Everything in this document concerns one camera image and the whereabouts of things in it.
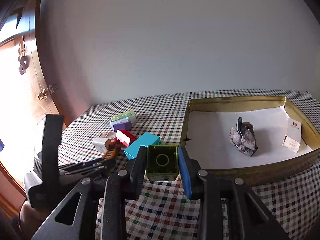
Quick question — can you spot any green toy building block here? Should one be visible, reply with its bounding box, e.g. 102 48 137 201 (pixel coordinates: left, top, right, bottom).
146 145 179 181

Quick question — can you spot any teal toy building block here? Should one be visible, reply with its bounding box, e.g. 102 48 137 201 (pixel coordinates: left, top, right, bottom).
124 132 161 160

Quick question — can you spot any brown wooden comb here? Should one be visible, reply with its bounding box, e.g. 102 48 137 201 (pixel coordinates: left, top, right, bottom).
103 145 121 159

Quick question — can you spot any red toy building block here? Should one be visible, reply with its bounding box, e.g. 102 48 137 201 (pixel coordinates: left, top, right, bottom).
116 129 137 147

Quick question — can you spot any copper framed picture tin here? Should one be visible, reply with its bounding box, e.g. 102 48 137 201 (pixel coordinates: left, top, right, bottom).
99 132 116 140

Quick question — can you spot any white power adapter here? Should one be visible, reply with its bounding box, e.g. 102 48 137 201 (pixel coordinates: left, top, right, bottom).
92 138 111 154

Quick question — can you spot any person's left hand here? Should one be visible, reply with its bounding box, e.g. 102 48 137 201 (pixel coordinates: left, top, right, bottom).
19 200 50 239

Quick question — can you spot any white paper tray liner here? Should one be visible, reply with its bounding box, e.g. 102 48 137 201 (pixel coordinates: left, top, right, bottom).
185 106 312 169

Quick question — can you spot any checkered tablecloth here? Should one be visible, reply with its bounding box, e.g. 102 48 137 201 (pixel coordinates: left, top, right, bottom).
59 89 319 239

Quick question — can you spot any purple cube block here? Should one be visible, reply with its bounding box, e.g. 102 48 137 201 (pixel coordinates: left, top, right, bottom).
112 121 132 132

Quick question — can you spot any clear floss pick box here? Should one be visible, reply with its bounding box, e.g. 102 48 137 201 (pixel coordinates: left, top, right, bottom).
110 110 136 127

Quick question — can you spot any gold rectangular tin tray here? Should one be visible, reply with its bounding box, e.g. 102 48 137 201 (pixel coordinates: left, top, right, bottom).
180 96 319 185

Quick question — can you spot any wooden door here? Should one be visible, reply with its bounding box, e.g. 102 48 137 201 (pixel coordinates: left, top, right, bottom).
0 0 72 198

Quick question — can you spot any brass door knob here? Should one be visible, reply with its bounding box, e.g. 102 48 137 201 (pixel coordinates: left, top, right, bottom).
37 88 50 100

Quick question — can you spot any small white paper packet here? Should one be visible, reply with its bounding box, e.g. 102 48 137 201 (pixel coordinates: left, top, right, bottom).
283 135 301 153

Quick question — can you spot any hanging door ornament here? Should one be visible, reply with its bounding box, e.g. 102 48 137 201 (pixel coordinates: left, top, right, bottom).
18 35 29 75

